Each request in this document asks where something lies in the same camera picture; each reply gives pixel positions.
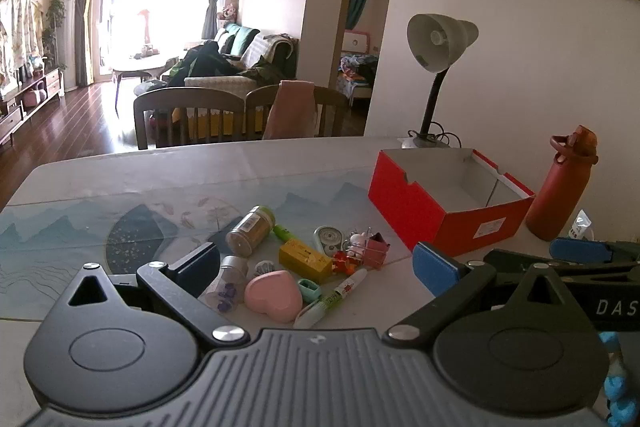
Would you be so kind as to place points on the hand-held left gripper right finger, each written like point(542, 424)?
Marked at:
point(437, 267)

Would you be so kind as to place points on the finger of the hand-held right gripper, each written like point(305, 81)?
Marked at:
point(510, 259)
point(580, 249)

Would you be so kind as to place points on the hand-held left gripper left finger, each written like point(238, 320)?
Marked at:
point(197, 264)

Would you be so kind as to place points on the clear jar of purple pins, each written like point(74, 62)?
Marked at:
point(227, 287)

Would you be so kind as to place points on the green lid spice jar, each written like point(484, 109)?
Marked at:
point(247, 232)

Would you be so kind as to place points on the red cardboard box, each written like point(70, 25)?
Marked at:
point(410, 202)

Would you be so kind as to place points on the pink heart-shaped box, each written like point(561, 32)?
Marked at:
point(272, 297)

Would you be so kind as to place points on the small green highlighter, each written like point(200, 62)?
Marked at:
point(283, 233)

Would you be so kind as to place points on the orange red toy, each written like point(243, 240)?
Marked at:
point(345, 261)

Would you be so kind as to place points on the small yellow box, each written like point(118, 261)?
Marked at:
point(305, 259)

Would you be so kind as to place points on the green white marker pen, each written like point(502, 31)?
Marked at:
point(330, 299)

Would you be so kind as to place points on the mint green pencil sharpener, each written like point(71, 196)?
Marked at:
point(310, 291)

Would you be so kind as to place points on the small white packet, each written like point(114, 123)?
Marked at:
point(581, 224)

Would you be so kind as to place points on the red water bottle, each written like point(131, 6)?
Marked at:
point(555, 192)

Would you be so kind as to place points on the round white badge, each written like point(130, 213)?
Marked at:
point(266, 269)

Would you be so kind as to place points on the light blue cloth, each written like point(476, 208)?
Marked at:
point(615, 382)

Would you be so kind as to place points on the printed teal table mat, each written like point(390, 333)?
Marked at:
point(100, 227)

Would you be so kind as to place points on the white correction tape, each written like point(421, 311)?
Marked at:
point(327, 241)

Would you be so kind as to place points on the wooden chair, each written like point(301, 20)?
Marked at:
point(330, 107)
point(190, 99)

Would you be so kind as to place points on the pink cloth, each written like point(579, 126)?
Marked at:
point(290, 109)

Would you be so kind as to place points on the bed with clothes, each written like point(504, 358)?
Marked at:
point(357, 77)

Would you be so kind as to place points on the oval coffee table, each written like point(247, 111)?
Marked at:
point(145, 64)

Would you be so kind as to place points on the sofa with cushions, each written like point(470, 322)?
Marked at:
point(250, 52)

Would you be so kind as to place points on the grey desk lamp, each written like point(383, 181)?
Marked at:
point(440, 42)

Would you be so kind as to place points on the wooden TV cabinet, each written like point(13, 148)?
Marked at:
point(30, 97)

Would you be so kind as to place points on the pink plush toy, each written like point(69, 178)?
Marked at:
point(227, 12)

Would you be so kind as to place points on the white standing air conditioner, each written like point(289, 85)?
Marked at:
point(66, 32)

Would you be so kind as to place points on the green potted plant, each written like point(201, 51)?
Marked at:
point(54, 14)

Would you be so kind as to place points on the hanging floral clothes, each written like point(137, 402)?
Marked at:
point(17, 32)

